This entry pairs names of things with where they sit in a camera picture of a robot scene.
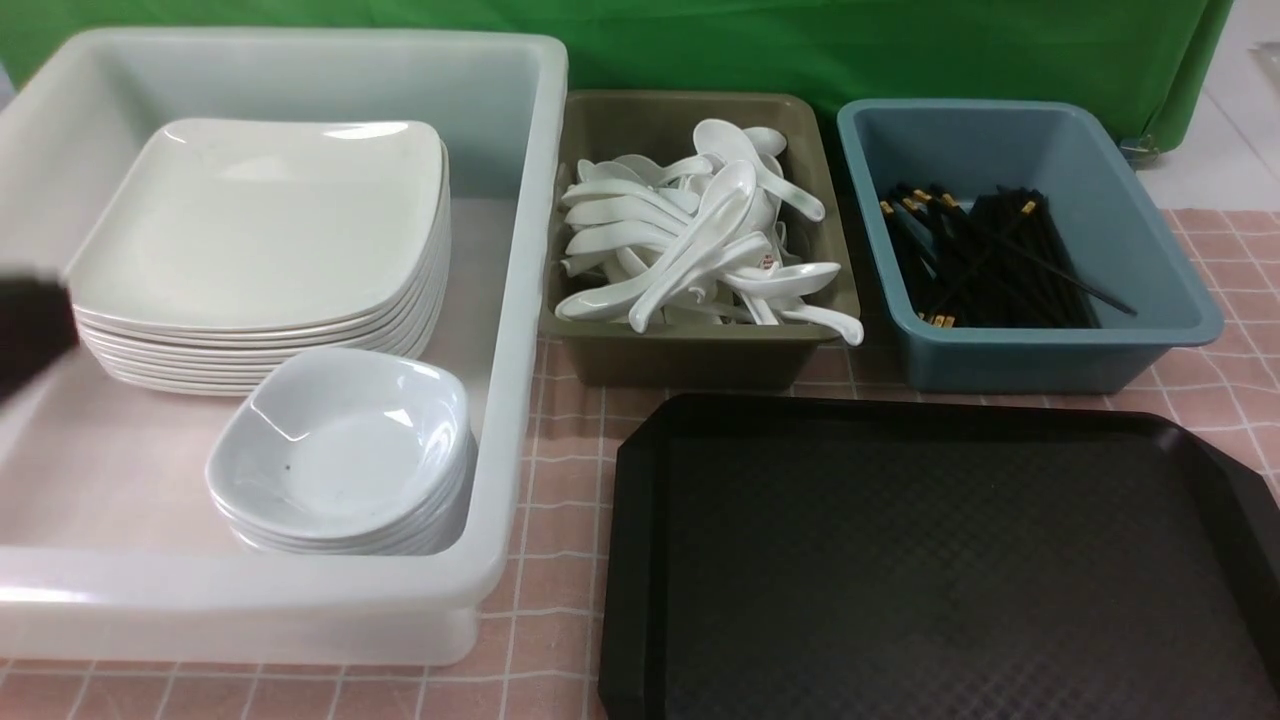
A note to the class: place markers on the large white square rice plate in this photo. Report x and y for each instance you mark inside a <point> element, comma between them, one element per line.
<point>226,225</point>

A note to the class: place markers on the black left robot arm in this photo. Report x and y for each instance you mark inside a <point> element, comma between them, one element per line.
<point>37,328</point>

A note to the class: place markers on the olive green spoon bin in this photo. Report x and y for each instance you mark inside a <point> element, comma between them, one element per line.
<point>682,350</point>

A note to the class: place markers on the pile of white soup spoons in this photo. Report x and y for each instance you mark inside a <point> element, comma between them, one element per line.
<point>703,235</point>

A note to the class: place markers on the black plastic serving tray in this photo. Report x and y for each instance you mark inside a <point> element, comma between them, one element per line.
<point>797,558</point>

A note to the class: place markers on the stack of small white dishes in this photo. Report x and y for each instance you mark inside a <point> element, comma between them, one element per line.
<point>425,531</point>

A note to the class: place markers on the pink checkered tablecloth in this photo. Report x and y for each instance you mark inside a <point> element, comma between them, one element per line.
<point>560,500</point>

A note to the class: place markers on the top small white dish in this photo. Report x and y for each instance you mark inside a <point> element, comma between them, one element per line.
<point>337,443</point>

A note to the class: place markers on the pile of black chopsticks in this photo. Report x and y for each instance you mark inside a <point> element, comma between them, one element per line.
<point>999,262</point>

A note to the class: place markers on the teal blue chopstick bin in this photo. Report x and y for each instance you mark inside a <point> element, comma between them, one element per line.
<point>1112,231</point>

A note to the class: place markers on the stack of white square plates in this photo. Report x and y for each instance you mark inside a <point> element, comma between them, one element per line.
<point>234,367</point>

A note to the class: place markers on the green backdrop cloth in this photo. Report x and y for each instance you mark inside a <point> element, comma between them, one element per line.
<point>1137,65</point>

